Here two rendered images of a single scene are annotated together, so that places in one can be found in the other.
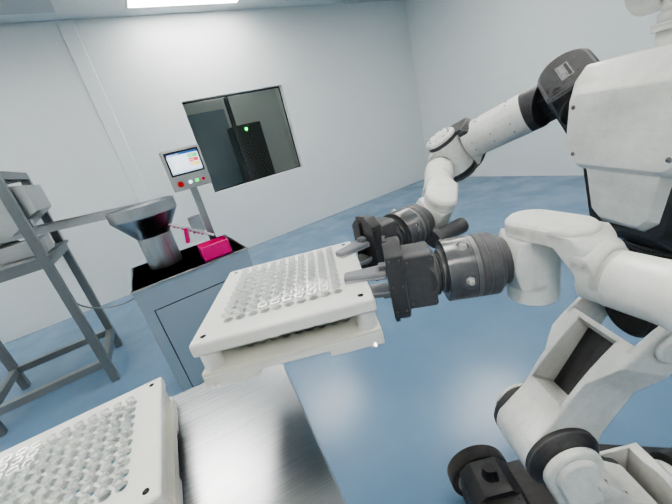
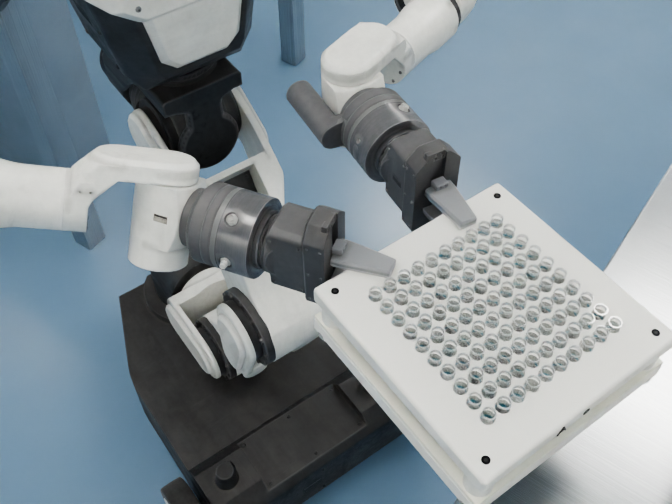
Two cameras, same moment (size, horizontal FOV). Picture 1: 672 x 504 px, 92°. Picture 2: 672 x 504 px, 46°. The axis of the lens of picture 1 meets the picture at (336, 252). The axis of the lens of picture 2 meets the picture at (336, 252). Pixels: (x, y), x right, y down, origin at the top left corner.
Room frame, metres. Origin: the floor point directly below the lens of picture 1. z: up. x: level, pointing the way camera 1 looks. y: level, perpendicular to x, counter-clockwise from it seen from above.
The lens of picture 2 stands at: (0.86, 0.35, 1.68)
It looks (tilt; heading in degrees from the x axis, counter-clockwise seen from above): 51 degrees down; 234
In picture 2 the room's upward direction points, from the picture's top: straight up
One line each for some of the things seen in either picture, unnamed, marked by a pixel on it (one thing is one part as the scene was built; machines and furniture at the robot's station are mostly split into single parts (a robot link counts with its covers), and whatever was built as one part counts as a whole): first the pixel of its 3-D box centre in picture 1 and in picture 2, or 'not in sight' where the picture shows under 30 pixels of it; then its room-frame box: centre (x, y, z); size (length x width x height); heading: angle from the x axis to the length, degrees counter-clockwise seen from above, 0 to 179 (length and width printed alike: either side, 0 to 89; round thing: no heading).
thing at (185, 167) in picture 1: (197, 197); not in sight; (2.17, 0.77, 1.07); 0.23 x 0.10 x 0.62; 117
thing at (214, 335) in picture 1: (288, 287); (490, 317); (0.49, 0.09, 1.06); 0.25 x 0.24 x 0.02; 90
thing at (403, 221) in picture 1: (387, 238); (280, 245); (0.60, -0.10, 1.05); 0.12 x 0.10 x 0.13; 122
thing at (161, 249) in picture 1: (165, 231); not in sight; (1.97, 0.96, 0.95); 0.49 x 0.36 x 0.38; 117
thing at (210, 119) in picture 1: (246, 138); not in sight; (4.86, 0.80, 1.43); 1.38 x 0.01 x 1.16; 117
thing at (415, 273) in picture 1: (430, 273); (408, 161); (0.41, -0.12, 1.05); 0.12 x 0.10 x 0.13; 82
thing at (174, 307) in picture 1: (209, 310); not in sight; (1.94, 0.90, 0.38); 0.63 x 0.57 x 0.76; 117
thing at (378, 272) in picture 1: (365, 272); (452, 201); (0.43, -0.03, 1.07); 0.06 x 0.03 x 0.02; 82
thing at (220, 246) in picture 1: (214, 248); not in sight; (1.84, 0.67, 0.80); 0.16 x 0.12 x 0.09; 117
